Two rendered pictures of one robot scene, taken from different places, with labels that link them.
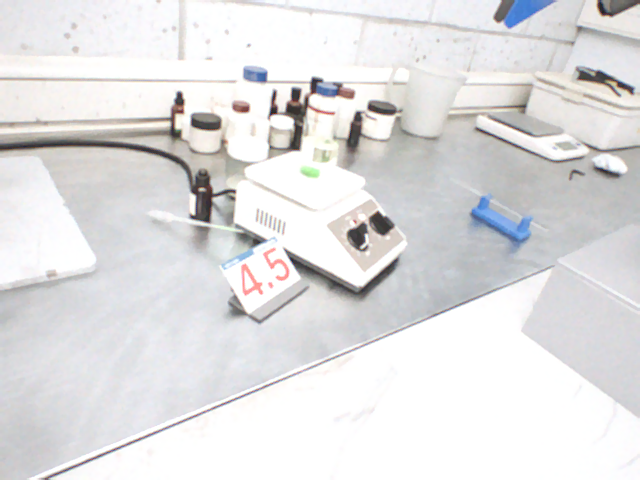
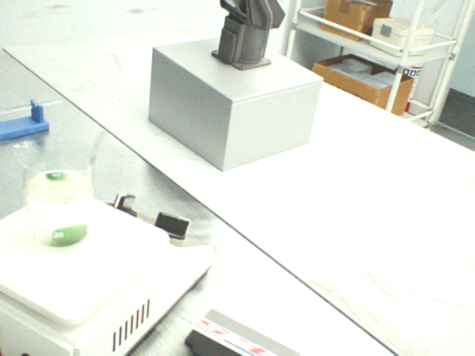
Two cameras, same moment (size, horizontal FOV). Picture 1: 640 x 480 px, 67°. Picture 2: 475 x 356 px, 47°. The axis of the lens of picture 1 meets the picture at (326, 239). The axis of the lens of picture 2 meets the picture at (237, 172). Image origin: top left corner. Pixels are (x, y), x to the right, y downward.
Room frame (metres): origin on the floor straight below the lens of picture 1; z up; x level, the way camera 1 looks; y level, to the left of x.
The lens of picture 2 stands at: (0.49, 0.38, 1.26)
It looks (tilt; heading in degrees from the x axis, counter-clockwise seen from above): 30 degrees down; 266
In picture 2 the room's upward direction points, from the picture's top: 9 degrees clockwise
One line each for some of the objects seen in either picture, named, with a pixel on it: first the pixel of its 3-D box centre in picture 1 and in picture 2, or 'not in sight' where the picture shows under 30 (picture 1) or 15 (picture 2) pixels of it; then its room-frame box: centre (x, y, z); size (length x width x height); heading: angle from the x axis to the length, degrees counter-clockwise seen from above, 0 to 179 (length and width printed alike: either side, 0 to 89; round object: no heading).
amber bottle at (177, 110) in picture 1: (179, 112); not in sight; (0.86, 0.31, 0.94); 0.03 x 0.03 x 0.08
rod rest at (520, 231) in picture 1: (503, 215); (8, 120); (0.76, -0.28, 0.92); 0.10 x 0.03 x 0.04; 44
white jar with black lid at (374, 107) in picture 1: (378, 120); not in sight; (1.10, -0.06, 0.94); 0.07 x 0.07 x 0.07
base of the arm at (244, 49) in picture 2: not in sight; (244, 39); (0.46, -0.38, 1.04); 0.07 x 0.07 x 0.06; 45
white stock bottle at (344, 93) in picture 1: (342, 112); not in sight; (1.05, 0.02, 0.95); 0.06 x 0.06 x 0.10
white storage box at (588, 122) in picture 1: (596, 109); not in sight; (1.61, -0.75, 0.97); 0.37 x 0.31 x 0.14; 131
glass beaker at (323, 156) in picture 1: (321, 146); (55, 193); (0.60, 0.03, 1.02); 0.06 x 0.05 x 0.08; 173
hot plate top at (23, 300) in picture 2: (306, 177); (66, 246); (0.59, 0.04, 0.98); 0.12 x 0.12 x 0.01; 63
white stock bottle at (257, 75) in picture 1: (252, 102); not in sight; (0.93, 0.19, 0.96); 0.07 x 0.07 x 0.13
